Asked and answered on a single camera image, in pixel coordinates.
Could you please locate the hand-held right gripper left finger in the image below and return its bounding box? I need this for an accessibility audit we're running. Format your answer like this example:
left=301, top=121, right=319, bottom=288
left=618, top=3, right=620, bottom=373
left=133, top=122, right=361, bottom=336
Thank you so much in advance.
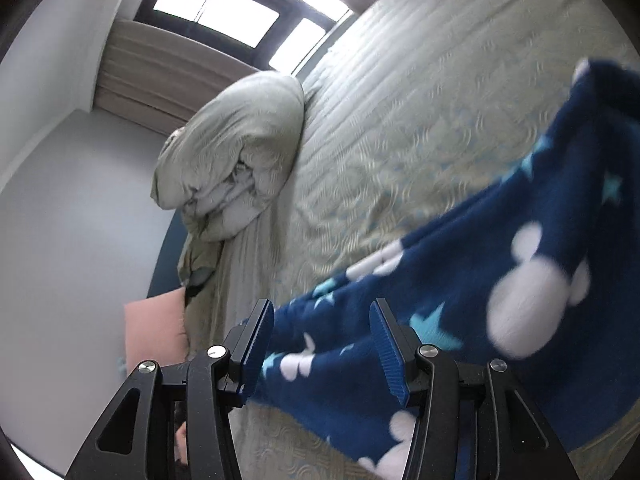
left=65, top=299, right=276, bottom=480

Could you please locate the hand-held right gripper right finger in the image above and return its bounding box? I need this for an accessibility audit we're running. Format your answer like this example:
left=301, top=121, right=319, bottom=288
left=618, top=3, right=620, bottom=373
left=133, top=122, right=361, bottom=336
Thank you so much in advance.
left=369, top=299, right=581, bottom=480

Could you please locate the bed with green quilted cover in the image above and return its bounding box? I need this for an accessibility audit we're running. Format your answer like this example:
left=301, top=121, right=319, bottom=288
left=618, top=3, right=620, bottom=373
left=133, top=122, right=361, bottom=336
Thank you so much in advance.
left=175, top=0, right=640, bottom=480

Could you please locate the pink cushion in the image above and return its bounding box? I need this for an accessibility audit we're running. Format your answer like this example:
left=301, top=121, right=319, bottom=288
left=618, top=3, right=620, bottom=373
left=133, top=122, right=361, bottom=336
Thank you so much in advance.
left=124, top=290, right=189, bottom=361

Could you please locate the blue star-patterned fleece blanket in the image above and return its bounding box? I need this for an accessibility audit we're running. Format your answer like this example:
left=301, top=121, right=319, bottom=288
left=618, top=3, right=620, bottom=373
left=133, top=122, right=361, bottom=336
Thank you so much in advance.
left=247, top=57, right=640, bottom=480

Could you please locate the dark framed window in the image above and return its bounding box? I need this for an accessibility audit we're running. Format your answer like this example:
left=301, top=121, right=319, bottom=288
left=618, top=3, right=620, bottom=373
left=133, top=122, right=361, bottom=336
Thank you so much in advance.
left=134, top=0, right=352, bottom=74

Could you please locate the folded pale green duvet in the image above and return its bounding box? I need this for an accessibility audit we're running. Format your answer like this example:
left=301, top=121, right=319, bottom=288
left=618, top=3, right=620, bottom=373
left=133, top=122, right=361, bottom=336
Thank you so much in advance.
left=151, top=71, right=306, bottom=288

